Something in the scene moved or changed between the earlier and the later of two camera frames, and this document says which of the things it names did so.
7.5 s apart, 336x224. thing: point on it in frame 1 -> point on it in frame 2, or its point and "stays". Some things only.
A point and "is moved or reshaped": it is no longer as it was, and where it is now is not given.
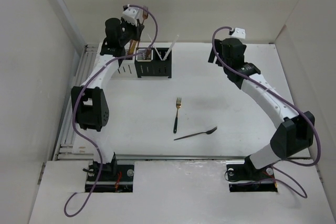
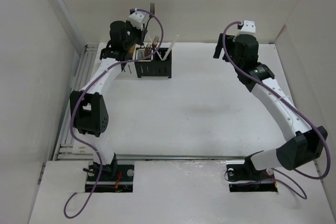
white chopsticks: [150, 39] stays
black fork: [209, 132] -> [151, 11]
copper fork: [145, 14] is moved or reshaped
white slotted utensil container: [127, 70] stays
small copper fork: [148, 51] stays
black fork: [178, 105] -> [131, 51]
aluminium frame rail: [66, 150] stays
